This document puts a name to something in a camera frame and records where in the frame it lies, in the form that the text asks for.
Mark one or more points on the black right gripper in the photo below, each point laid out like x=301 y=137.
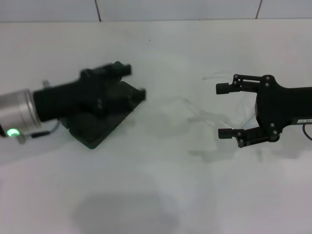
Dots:
x=280 y=107

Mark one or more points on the silver left wrist port stub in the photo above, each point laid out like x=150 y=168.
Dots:
x=45 y=83

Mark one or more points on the clear white glasses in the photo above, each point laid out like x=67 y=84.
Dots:
x=207 y=119

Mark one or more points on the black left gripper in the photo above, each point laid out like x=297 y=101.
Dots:
x=73 y=97

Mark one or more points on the green glasses case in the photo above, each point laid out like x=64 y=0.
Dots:
x=92 y=136

